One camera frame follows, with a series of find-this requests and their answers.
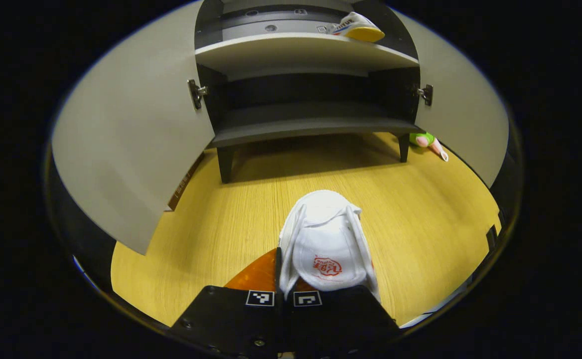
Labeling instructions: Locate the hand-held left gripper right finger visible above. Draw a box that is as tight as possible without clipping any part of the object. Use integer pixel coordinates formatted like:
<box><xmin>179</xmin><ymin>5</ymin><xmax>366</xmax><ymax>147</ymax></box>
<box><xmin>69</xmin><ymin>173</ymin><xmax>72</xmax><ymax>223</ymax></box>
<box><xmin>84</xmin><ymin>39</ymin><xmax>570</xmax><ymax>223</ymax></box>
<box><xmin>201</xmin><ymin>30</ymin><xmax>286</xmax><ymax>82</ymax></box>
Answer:
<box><xmin>283</xmin><ymin>278</ymin><xmax>402</xmax><ymax>359</ymax></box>

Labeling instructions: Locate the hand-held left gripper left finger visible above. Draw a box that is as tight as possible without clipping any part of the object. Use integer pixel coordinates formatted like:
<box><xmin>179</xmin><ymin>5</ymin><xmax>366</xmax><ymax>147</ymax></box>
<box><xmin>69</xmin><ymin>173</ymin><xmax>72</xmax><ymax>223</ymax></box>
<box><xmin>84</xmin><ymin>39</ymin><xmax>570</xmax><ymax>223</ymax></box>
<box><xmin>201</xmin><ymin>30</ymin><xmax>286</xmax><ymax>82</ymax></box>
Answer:
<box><xmin>168</xmin><ymin>246</ymin><xmax>284</xmax><ymax>359</ymax></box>

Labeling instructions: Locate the white shoe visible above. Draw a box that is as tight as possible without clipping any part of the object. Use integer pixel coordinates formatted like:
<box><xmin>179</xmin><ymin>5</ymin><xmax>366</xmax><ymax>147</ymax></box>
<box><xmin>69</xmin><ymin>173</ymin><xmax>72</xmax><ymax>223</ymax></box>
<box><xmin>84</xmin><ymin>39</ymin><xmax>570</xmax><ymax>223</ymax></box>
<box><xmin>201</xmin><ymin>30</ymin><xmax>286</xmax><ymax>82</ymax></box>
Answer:
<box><xmin>278</xmin><ymin>189</ymin><xmax>382</xmax><ymax>303</ymax></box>
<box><xmin>330</xmin><ymin>11</ymin><xmax>386</xmax><ymax>43</ymax></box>

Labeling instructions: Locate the white shoe cabinet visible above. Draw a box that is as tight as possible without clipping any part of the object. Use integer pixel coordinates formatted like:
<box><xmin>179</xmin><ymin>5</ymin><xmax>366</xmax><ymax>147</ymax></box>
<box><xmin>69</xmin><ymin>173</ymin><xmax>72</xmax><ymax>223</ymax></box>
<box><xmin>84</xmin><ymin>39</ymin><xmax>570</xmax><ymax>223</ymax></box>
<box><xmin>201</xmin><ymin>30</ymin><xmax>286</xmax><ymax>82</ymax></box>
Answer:
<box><xmin>52</xmin><ymin>0</ymin><xmax>510</xmax><ymax>255</ymax></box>

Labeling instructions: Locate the dark cabinet leg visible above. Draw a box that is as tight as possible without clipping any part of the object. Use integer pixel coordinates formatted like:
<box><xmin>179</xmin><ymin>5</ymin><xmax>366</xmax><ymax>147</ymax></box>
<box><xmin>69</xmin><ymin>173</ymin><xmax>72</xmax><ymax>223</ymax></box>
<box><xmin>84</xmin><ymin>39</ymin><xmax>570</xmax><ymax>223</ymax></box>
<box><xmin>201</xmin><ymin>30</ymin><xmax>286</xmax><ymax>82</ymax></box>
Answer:
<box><xmin>216</xmin><ymin>147</ymin><xmax>237</xmax><ymax>184</ymax></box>
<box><xmin>398</xmin><ymin>133</ymin><xmax>412</xmax><ymax>164</ymax></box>

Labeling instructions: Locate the dark cabinet bottom board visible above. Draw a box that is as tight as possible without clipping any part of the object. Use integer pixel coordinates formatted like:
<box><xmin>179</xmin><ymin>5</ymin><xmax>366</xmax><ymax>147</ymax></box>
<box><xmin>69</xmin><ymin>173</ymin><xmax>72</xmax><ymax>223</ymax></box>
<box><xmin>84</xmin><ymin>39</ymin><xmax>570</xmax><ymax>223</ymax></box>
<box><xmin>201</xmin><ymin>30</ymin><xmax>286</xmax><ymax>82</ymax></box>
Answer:
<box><xmin>210</xmin><ymin>102</ymin><xmax>424</xmax><ymax>149</ymax></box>

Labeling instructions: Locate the white cabinet shelf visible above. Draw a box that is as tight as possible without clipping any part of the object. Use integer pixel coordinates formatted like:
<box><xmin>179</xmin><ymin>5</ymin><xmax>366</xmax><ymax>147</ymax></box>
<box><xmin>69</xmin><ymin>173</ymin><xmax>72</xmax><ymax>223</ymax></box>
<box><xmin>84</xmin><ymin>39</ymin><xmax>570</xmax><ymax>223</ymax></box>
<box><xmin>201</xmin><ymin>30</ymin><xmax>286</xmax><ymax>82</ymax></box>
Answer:
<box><xmin>194</xmin><ymin>32</ymin><xmax>420</xmax><ymax>81</ymax></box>

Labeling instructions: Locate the brown book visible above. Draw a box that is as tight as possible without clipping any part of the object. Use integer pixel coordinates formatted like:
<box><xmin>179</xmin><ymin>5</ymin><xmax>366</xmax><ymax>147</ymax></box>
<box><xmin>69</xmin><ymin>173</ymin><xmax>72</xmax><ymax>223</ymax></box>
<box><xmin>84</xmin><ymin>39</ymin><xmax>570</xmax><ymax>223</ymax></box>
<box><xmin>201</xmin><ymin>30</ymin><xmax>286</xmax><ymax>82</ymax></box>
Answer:
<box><xmin>167</xmin><ymin>153</ymin><xmax>205</xmax><ymax>212</ymax></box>

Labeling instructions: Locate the pink starfish plush toy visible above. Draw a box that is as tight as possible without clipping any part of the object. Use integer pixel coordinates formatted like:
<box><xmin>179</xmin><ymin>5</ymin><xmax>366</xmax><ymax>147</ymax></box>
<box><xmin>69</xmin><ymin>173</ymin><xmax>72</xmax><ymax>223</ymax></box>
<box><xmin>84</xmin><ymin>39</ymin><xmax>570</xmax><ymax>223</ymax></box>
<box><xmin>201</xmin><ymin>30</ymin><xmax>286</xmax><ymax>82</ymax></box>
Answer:
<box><xmin>409</xmin><ymin>132</ymin><xmax>449</xmax><ymax>163</ymax></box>

